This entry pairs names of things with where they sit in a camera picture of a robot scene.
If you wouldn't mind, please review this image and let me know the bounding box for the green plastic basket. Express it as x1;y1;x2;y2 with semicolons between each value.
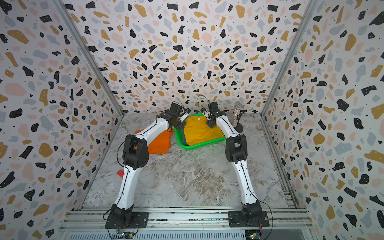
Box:
174;114;226;151

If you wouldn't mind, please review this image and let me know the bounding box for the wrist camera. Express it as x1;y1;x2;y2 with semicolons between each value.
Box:
208;102;220;114
168;102;191;118

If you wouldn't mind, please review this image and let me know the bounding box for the aluminium mounting rail frame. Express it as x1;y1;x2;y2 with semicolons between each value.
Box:
58;207;317;240

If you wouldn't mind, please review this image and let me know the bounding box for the right circuit board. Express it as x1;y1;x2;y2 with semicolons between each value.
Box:
245;230;262;240

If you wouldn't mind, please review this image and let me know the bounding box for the blue-grey t-shirt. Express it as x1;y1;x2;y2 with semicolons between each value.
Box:
182;135;188;146

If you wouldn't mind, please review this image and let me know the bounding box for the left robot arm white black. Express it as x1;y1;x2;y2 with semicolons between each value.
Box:
109;109;191;226

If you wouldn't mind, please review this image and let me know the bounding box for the yellow t-shirt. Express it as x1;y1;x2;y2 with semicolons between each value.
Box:
183;116;225;146

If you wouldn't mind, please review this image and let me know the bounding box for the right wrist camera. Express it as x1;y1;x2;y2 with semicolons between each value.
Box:
208;102;220;114

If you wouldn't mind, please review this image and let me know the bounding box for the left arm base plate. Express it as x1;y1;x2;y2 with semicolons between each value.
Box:
105;212;149;229

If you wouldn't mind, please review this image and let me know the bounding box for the left circuit board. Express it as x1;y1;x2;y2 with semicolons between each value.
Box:
116;230;136;240

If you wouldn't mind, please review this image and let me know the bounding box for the orange t-shirt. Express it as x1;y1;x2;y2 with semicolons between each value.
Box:
148;130;174;155

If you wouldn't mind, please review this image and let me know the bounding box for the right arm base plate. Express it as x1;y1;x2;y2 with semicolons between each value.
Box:
228;211;270;228

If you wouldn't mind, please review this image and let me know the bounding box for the circuit board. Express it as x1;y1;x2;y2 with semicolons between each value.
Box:
245;230;262;240
116;230;136;240

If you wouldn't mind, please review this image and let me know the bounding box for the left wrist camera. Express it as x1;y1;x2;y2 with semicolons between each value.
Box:
168;102;191;118

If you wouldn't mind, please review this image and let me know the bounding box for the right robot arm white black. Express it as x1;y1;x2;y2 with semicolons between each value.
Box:
206;111;263;226

